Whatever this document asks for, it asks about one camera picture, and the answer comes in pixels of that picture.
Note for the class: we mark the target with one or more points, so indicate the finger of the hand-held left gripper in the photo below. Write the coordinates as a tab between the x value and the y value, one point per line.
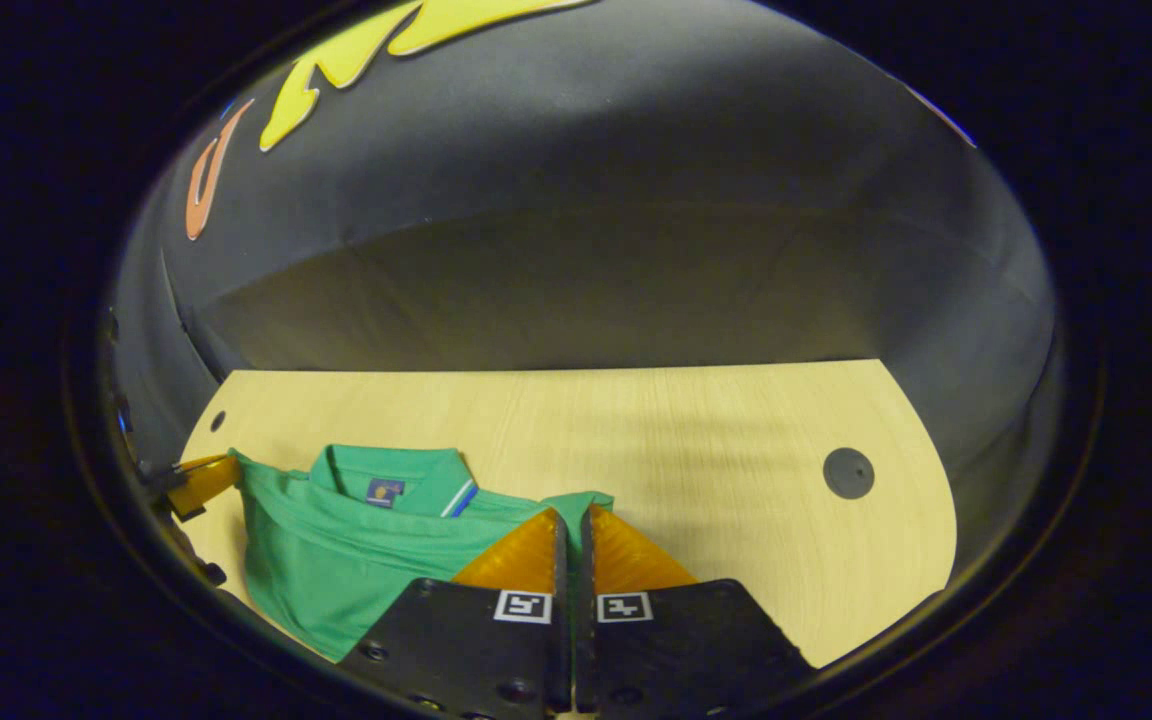
206	482

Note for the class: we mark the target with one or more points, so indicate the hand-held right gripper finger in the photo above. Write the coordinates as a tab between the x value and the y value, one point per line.
584	570
560	570

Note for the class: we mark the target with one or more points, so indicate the black backdrop cloth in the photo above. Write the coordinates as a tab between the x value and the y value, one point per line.
636	200

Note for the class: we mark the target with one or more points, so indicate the green T-shirt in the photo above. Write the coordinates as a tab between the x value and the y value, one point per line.
336	570

